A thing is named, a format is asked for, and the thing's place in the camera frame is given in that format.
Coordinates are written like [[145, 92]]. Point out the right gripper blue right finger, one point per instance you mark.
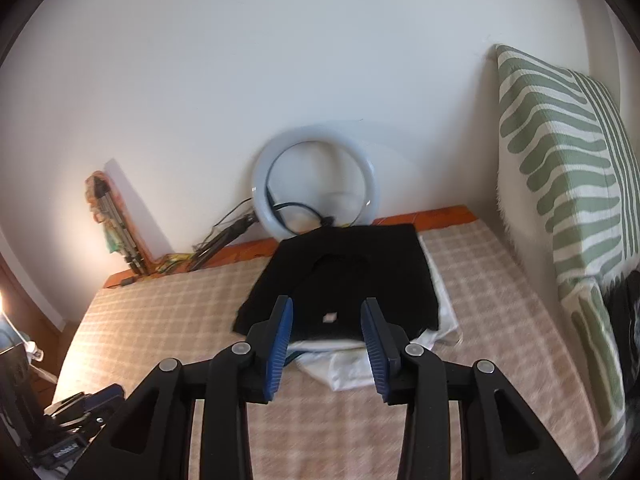
[[501, 436]]

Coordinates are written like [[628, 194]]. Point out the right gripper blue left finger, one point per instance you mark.
[[149, 436]]

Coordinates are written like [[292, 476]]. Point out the black garment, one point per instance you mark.
[[329, 272]]

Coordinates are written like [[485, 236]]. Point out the white folded clothes pile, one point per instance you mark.
[[346, 364]]

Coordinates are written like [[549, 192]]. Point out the folded tripod with colourful scarf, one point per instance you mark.
[[106, 213]]

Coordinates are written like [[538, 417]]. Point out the green striped white pillow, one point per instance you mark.
[[568, 190]]

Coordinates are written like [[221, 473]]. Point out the orange wooden bed frame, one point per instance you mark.
[[423, 221]]

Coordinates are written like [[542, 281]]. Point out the white ring light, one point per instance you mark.
[[318, 170]]

